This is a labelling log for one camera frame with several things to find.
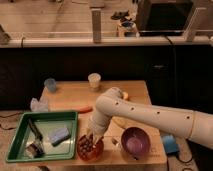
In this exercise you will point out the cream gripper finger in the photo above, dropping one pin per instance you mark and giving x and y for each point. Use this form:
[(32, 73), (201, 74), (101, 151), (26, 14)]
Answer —
[(88, 133), (96, 139)]

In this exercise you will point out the cream ribbed gripper body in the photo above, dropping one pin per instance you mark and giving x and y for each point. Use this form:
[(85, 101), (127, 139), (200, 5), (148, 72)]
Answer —
[(98, 125)]

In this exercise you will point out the purple grape bunch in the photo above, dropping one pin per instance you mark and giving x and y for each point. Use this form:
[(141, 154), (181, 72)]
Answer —
[(86, 145)]

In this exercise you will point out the cream perforated robot arm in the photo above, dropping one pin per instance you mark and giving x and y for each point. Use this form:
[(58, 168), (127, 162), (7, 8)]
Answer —
[(192, 125)]

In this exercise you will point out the red bowl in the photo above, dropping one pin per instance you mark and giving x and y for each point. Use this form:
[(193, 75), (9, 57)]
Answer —
[(94, 154)]

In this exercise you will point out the purple bowl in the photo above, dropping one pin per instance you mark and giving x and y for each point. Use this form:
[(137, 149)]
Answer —
[(135, 142)]

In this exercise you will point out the orange carrot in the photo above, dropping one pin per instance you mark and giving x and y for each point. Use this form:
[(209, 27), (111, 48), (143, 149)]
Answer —
[(82, 110)]

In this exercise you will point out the blue sponge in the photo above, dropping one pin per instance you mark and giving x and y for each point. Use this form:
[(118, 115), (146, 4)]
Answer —
[(58, 136)]

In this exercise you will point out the yellow banana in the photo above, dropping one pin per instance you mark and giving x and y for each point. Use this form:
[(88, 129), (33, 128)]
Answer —
[(125, 96)]

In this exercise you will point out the green plastic tray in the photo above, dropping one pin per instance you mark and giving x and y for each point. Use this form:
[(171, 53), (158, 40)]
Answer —
[(47, 123)]

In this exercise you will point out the blue plastic cup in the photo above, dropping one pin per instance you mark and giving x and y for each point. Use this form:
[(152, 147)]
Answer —
[(50, 84)]

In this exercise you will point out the blue box on floor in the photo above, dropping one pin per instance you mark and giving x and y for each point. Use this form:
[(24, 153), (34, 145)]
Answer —
[(170, 145)]

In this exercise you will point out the black monitor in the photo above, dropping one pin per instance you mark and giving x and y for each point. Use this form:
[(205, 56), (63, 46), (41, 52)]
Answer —
[(162, 17)]

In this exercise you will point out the black handled metal tool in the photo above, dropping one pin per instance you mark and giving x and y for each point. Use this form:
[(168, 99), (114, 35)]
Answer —
[(35, 149)]

